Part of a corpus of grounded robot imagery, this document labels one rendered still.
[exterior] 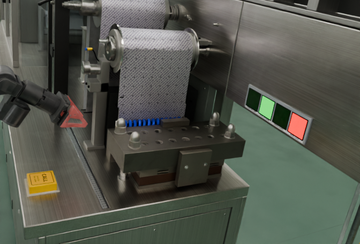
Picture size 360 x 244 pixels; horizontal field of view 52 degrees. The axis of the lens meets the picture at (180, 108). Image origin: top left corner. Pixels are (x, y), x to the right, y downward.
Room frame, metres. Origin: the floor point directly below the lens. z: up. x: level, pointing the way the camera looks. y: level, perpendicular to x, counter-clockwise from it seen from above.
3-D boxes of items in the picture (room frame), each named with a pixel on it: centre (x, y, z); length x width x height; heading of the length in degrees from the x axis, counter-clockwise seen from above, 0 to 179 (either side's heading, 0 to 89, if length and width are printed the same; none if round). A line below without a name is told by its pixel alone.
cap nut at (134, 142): (0.91, 0.11, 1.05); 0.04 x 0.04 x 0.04
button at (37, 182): (0.85, 0.35, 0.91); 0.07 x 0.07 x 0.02; 30
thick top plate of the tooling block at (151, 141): (1.03, -0.01, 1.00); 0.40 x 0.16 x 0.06; 120
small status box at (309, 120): (0.93, -0.25, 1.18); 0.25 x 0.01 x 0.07; 30
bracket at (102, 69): (1.12, 0.28, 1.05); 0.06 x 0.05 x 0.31; 120
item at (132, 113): (1.12, 0.09, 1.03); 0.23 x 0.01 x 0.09; 120
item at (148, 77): (1.11, 0.09, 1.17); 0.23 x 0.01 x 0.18; 120
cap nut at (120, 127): (0.99, 0.17, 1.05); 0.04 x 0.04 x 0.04
